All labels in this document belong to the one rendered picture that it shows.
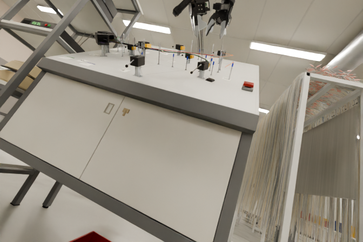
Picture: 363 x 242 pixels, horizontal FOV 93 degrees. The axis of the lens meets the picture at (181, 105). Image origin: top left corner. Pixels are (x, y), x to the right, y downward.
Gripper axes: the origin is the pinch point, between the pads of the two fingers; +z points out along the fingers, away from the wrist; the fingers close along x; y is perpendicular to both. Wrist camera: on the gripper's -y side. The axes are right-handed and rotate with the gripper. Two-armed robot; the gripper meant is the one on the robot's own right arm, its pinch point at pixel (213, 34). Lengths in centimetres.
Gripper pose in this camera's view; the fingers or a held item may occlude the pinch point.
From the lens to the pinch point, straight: 101.4
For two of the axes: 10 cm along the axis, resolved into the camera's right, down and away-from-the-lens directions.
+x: -8.1, -3.5, 4.7
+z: -3.5, 9.3, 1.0
